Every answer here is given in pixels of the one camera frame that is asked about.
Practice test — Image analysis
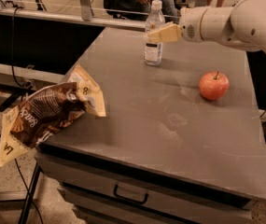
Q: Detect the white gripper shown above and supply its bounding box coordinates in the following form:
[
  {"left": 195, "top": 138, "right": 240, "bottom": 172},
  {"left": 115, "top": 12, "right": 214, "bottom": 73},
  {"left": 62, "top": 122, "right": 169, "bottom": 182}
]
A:
[{"left": 147, "top": 7, "right": 207, "bottom": 43}]

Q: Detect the clear plastic water bottle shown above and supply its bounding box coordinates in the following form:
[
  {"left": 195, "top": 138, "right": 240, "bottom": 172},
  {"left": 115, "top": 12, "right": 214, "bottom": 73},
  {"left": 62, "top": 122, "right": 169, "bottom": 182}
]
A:
[{"left": 144, "top": 0, "right": 165, "bottom": 66}]

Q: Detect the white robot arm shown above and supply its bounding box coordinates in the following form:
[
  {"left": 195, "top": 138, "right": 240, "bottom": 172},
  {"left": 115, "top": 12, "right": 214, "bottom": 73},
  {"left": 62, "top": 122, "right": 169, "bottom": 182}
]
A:
[{"left": 147, "top": 0, "right": 266, "bottom": 54}]

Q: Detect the brown chip bag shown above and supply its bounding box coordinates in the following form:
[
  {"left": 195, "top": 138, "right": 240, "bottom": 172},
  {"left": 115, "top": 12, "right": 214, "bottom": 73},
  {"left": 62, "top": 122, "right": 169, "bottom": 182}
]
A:
[{"left": 0, "top": 64, "right": 105, "bottom": 167}]

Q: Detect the seated person in jeans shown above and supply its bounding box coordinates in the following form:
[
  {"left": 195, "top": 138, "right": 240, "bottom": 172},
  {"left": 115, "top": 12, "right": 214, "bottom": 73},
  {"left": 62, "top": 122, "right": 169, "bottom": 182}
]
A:
[{"left": 104, "top": 0, "right": 179, "bottom": 23}]

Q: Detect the red apple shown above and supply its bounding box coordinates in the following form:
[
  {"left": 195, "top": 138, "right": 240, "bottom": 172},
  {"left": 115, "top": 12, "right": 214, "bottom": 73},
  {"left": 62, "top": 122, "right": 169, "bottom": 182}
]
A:
[{"left": 199, "top": 71, "right": 230, "bottom": 101}]

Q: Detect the grey drawer cabinet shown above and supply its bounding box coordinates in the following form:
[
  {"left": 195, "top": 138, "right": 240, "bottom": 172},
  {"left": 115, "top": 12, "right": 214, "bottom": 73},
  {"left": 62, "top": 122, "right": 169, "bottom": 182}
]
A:
[{"left": 35, "top": 28, "right": 266, "bottom": 224}]

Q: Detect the metal railing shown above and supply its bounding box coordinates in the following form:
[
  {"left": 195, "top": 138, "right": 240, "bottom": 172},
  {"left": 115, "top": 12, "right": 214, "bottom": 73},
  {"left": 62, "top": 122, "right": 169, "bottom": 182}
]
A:
[{"left": 0, "top": 0, "right": 183, "bottom": 33}]

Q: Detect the black cable on left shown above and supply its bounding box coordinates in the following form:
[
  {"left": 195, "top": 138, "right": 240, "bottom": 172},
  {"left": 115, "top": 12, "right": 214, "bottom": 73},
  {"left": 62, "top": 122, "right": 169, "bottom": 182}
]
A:
[{"left": 10, "top": 7, "right": 35, "bottom": 91}]

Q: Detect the black drawer handle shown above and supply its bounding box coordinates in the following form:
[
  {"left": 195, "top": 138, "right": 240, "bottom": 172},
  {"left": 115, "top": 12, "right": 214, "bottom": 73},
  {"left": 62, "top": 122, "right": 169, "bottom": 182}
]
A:
[{"left": 113, "top": 184, "right": 148, "bottom": 205}]

